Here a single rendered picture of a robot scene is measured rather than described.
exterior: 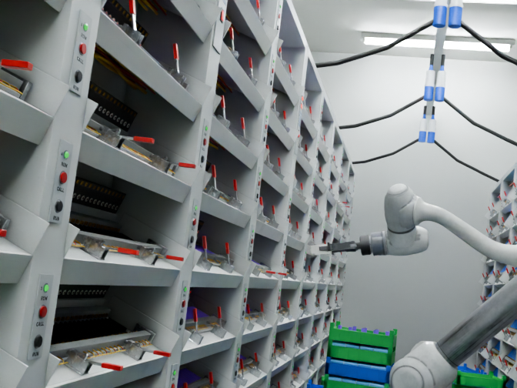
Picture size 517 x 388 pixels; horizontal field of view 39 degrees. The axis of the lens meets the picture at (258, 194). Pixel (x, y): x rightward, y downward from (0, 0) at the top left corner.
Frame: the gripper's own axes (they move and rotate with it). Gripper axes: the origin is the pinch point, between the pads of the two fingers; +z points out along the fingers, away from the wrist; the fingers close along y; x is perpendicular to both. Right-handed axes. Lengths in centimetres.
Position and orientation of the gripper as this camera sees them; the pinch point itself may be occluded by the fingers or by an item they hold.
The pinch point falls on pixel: (316, 249)
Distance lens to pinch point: 275.3
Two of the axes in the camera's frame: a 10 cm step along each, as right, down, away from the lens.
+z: -9.8, 1.1, 1.8
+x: -0.9, -9.9, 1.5
